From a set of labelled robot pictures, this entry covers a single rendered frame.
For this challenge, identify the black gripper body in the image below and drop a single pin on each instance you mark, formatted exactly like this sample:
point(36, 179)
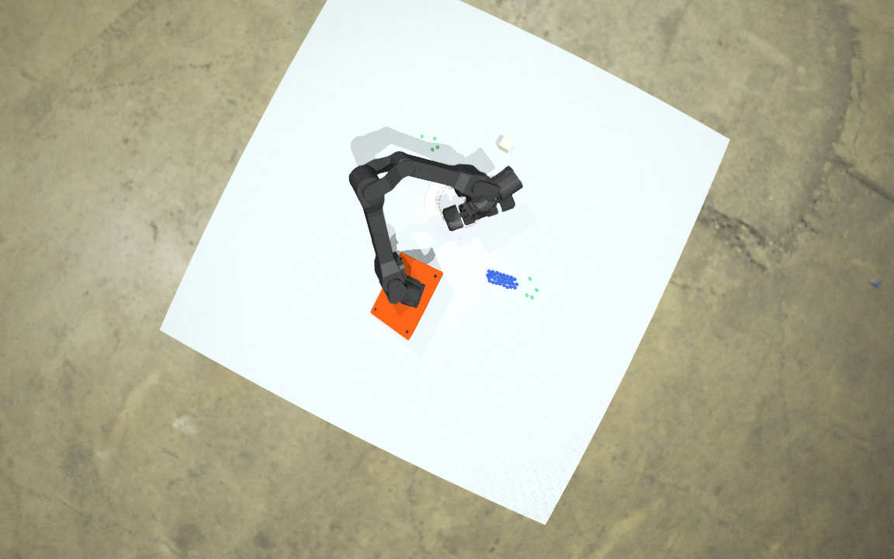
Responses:
point(453, 217)

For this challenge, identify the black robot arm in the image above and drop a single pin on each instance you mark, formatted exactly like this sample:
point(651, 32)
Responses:
point(467, 181)

